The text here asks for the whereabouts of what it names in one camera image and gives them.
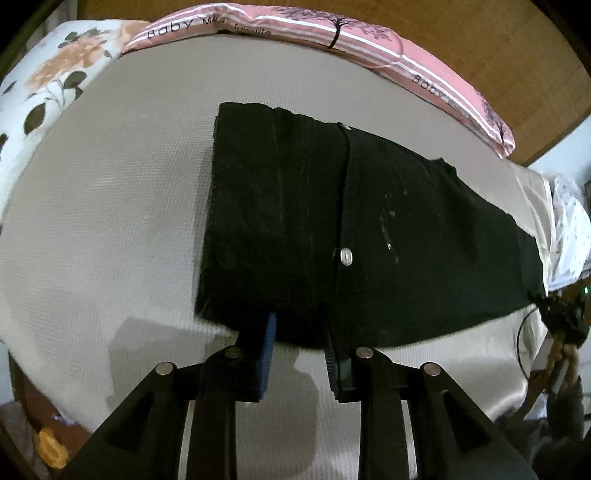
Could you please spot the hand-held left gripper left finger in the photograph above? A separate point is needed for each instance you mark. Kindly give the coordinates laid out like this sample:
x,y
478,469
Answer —
x,y
268,353

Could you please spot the white crumpled cloth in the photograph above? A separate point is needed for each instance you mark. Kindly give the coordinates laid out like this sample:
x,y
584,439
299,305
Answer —
x,y
570,221

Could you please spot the wooden bed frame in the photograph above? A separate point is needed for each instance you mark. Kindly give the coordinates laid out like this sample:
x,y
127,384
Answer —
x,y
32,401

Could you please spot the beige satin bed sheet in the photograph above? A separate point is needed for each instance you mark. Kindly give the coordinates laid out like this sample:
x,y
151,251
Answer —
x,y
535,198

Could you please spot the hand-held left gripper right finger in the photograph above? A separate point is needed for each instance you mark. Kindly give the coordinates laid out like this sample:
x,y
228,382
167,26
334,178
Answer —
x,y
333,364

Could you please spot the person's right hand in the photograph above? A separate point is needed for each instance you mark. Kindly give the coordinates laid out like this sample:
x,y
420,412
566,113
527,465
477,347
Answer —
x,y
564,357

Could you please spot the white floral pillow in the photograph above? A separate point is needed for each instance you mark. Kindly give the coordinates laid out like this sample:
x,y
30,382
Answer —
x,y
46,92

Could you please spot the wooden headboard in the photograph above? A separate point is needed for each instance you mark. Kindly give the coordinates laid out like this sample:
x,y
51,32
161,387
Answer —
x,y
508,55

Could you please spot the black pants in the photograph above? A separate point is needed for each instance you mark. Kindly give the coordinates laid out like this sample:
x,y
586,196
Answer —
x,y
300,207

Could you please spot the pink striped tree-print pillow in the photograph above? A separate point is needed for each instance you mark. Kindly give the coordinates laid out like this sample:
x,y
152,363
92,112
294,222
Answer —
x,y
369,37

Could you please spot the person's right forearm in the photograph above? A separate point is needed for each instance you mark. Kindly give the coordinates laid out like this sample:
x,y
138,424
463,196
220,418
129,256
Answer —
x,y
568,434

